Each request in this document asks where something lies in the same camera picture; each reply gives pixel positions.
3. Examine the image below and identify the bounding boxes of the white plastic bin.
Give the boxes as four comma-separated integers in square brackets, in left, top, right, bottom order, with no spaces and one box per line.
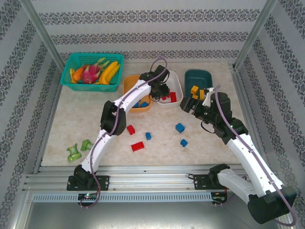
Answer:
[156,70,183,105]

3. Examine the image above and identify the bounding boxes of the dark teal plastic bin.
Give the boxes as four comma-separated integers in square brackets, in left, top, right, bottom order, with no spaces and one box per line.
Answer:
[184,69,214,102]

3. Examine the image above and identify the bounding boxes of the orange plastic bin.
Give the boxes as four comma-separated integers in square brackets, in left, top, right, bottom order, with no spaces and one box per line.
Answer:
[122,74,153,113]

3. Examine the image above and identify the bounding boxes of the yellow toy banana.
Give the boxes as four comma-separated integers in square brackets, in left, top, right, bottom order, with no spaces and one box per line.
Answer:
[102,64,121,85]
[99,61,119,84]

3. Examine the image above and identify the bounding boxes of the long red lego brick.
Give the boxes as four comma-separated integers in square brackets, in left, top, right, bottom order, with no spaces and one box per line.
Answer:
[131,141,145,153]

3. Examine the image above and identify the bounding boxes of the teal plastic basket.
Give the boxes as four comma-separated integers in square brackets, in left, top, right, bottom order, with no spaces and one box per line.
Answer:
[60,52,125,93]

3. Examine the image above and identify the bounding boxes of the pink toy dragon fruit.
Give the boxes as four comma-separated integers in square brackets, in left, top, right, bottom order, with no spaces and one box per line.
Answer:
[81,57,110,84]

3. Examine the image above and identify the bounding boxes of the orange toy fruit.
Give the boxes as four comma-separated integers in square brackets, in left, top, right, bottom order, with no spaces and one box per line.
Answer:
[72,67,84,82]

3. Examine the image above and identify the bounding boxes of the green snack packet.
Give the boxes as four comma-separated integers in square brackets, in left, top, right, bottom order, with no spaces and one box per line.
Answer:
[80,139,93,152]

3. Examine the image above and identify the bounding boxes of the green toy pieces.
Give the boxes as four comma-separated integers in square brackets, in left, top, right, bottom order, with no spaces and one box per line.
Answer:
[66,143,82,163]

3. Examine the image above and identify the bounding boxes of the thin black wire loop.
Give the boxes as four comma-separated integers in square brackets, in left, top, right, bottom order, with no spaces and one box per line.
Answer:
[201,120,218,134]

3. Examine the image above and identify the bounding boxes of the aluminium side rail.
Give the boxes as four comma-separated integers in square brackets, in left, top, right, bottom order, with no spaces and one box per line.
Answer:
[228,62,267,167]
[33,69,65,174]

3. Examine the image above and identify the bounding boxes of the purple cable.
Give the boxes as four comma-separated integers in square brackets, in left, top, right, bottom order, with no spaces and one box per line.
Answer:
[79,57,169,210]
[213,84,297,227]

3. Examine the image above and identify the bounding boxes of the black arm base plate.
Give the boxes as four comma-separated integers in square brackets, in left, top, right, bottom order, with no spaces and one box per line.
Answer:
[66,175,110,191]
[193,173,229,190]

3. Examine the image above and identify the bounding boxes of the aluminium frame rail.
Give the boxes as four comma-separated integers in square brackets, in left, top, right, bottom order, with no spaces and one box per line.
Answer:
[22,165,284,191]

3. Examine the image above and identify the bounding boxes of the aluminium frame post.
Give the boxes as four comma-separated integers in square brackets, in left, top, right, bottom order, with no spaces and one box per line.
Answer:
[232,0,278,70]
[19,0,65,70]

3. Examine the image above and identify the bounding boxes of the grey slotted cable duct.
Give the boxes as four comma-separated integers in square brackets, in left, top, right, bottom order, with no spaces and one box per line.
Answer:
[32,192,213,203]

